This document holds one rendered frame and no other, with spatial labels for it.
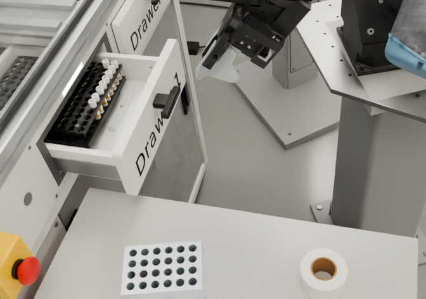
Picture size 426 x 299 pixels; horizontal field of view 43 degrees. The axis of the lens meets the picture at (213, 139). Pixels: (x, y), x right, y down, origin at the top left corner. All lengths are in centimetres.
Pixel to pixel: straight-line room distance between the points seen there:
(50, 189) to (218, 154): 115
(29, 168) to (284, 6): 46
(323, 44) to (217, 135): 94
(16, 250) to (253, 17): 46
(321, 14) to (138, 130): 62
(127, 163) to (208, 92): 144
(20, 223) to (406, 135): 85
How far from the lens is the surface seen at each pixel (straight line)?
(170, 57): 98
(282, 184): 191
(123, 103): 102
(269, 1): 72
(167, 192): 156
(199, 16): 269
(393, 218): 159
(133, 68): 106
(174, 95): 92
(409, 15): 93
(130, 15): 113
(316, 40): 125
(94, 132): 96
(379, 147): 130
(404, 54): 91
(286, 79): 215
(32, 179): 90
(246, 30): 73
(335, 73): 117
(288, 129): 204
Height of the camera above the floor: 153
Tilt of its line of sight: 48 degrees down
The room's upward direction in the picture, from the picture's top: 9 degrees counter-clockwise
